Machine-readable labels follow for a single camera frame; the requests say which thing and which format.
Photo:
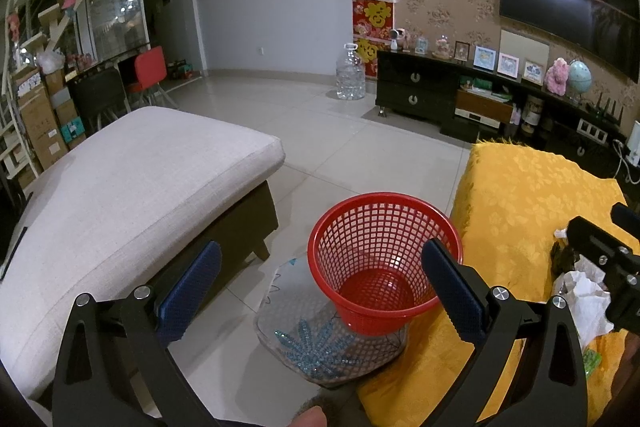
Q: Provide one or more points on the wooden staircase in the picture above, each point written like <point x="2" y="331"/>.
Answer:
<point x="55" y="6"/>

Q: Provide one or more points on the yellow tablecloth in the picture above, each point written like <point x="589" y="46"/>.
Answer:
<point x="510" y="201"/>

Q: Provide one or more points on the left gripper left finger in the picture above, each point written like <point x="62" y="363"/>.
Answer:
<point x="114" y="367"/>

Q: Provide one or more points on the photo frame blue left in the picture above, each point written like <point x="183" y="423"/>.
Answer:
<point x="484" y="58"/>

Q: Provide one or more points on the white tissue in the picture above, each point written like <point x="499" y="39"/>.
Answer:
<point x="581" y="283"/>

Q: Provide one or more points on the white router box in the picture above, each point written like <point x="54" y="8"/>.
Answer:
<point x="633" y="145"/>

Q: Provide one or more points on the red mesh trash basket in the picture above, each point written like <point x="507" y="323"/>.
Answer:
<point x="365" y="255"/>

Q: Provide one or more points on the photo frame small right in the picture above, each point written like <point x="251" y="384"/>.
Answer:
<point x="533" y="72"/>

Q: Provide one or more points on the red festive poster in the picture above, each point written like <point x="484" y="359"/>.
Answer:
<point x="372" y="21"/>

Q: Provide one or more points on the pale blue globe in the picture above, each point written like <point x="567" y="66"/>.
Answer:
<point x="579" y="78"/>

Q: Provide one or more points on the red chair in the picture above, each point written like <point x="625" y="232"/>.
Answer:
<point x="150" y="70"/>

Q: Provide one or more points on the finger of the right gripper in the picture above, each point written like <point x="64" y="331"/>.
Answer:
<point x="624" y="218"/>
<point x="614" y="258"/>

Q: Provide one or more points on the clear water jug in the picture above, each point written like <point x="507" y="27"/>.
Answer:
<point x="350" y="76"/>

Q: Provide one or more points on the photo frame white middle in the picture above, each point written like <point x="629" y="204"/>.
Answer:
<point x="508" y="65"/>

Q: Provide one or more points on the black TV cabinet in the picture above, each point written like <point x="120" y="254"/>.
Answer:
<point x="469" y="103"/>

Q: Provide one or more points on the person's right hand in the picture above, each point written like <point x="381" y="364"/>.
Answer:
<point x="313" y="417"/>

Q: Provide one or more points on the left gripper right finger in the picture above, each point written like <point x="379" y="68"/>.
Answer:
<point x="548" y="387"/>

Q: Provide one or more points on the pink plush toy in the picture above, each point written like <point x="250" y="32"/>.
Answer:
<point x="556" y="78"/>

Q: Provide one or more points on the cardboard boxes stack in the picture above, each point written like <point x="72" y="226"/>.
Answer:
<point x="49" y="114"/>

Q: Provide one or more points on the clear plastic stool blue leaf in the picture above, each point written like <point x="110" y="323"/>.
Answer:
<point x="300" y="326"/>

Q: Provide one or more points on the beige sofa ottoman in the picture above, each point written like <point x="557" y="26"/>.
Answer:
<point x="118" y="209"/>

